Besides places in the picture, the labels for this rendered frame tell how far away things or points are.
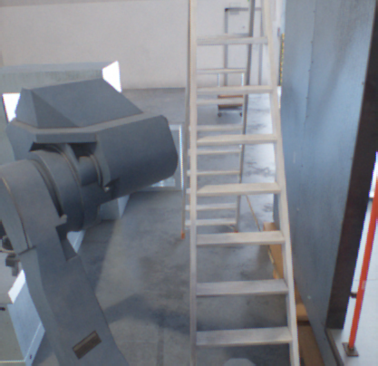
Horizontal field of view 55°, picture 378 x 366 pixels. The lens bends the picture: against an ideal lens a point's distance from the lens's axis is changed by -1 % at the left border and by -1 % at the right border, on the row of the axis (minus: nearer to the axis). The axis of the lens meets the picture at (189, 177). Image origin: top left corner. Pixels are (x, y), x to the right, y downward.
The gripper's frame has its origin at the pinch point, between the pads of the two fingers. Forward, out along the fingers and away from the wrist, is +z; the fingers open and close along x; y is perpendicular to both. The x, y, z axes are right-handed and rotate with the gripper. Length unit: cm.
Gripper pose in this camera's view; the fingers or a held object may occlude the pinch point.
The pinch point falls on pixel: (14, 271)
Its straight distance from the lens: 234.4
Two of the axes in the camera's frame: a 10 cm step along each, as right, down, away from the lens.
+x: -0.3, -4.0, 9.2
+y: 9.9, 1.3, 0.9
